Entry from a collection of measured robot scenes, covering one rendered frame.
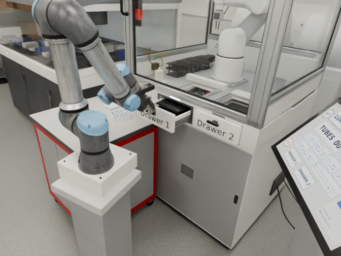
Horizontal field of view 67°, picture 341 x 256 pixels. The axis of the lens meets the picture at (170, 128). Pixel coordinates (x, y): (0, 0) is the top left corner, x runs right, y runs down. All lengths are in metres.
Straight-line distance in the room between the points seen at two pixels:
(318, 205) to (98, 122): 0.78
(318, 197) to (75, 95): 0.92
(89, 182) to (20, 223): 1.17
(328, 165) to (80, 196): 0.91
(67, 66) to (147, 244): 1.30
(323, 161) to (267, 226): 1.28
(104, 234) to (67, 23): 0.87
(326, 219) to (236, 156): 0.70
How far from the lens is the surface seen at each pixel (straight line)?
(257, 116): 1.29
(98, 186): 1.10
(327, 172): 0.92
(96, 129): 1.02
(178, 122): 1.45
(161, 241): 1.93
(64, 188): 1.21
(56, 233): 2.08
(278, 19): 1.18
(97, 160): 1.10
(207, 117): 1.42
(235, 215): 1.66
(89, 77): 2.12
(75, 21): 0.92
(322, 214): 0.85
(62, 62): 1.06
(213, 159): 1.53
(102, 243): 1.33
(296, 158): 1.02
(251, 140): 1.35
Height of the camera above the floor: 1.52
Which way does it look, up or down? 29 degrees down
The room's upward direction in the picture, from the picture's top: 3 degrees clockwise
